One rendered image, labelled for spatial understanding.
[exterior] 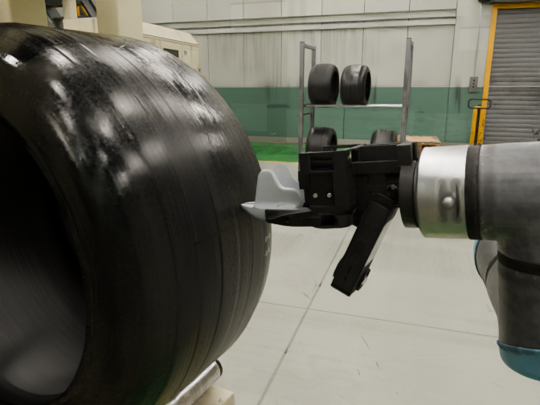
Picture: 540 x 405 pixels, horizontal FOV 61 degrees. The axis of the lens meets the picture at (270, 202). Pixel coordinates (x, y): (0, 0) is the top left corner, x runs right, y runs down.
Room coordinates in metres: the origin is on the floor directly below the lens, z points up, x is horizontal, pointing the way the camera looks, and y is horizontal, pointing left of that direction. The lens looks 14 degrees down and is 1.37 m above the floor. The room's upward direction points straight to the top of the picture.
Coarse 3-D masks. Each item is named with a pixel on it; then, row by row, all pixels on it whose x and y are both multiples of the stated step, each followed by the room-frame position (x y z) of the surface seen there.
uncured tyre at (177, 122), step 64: (0, 64) 0.49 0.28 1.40; (64, 64) 0.49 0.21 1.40; (128, 64) 0.55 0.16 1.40; (0, 128) 0.79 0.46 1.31; (64, 128) 0.44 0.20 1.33; (128, 128) 0.46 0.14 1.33; (192, 128) 0.53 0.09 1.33; (0, 192) 0.81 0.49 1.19; (64, 192) 0.44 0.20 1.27; (128, 192) 0.43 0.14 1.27; (192, 192) 0.48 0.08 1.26; (0, 256) 0.78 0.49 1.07; (64, 256) 0.85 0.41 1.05; (128, 256) 0.42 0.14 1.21; (192, 256) 0.45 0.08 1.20; (256, 256) 0.56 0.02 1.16; (0, 320) 0.71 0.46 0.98; (64, 320) 0.77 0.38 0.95; (128, 320) 0.41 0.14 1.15; (192, 320) 0.45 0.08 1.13; (0, 384) 0.55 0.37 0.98; (64, 384) 0.64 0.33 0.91; (128, 384) 0.43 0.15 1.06
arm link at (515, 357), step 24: (504, 264) 0.39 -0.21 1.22; (528, 264) 0.37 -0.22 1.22; (504, 288) 0.39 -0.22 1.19; (528, 288) 0.36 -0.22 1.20; (504, 312) 0.39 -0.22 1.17; (528, 312) 0.36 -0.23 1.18; (504, 336) 0.39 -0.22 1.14; (528, 336) 0.36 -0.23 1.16; (504, 360) 0.39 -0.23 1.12; (528, 360) 0.36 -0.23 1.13
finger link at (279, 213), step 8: (304, 208) 0.48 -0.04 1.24; (272, 216) 0.49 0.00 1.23; (280, 216) 0.47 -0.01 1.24; (288, 216) 0.47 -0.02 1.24; (296, 216) 0.46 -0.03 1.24; (304, 216) 0.46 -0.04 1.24; (312, 216) 0.46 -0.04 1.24; (320, 216) 0.46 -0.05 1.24; (328, 216) 0.46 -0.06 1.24; (280, 224) 0.48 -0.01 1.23; (288, 224) 0.47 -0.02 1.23; (296, 224) 0.46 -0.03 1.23; (304, 224) 0.46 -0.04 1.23; (312, 224) 0.46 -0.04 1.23; (320, 224) 0.45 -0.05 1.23
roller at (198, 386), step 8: (216, 360) 0.69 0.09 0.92; (208, 368) 0.67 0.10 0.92; (216, 368) 0.68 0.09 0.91; (200, 376) 0.65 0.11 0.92; (208, 376) 0.66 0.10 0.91; (216, 376) 0.67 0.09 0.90; (192, 384) 0.63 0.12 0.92; (200, 384) 0.64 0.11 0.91; (208, 384) 0.65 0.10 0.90; (184, 392) 0.61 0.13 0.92; (192, 392) 0.62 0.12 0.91; (200, 392) 0.63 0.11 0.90; (176, 400) 0.59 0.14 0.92; (184, 400) 0.60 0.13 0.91; (192, 400) 0.62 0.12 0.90
